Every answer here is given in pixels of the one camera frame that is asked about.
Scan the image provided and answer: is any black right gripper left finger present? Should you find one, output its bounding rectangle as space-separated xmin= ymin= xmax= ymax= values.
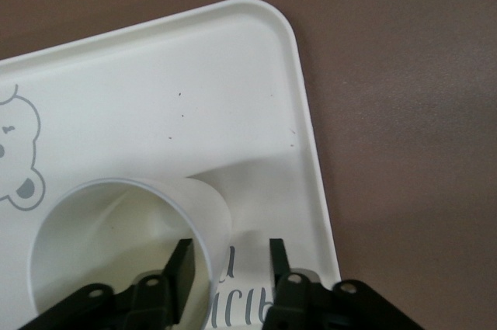
xmin=17 ymin=238 xmax=196 ymax=330

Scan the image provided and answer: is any cream tray with bear print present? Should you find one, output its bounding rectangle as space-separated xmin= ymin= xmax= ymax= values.
xmin=0 ymin=0 xmax=343 ymax=330

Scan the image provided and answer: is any brown table cover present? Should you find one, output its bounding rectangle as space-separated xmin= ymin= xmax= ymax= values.
xmin=0 ymin=0 xmax=497 ymax=330

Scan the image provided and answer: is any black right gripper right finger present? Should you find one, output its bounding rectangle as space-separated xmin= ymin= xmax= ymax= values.
xmin=263 ymin=238 xmax=422 ymax=330

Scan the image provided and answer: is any white plastic cup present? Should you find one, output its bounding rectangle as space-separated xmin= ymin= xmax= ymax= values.
xmin=29 ymin=176 xmax=233 ymax=330

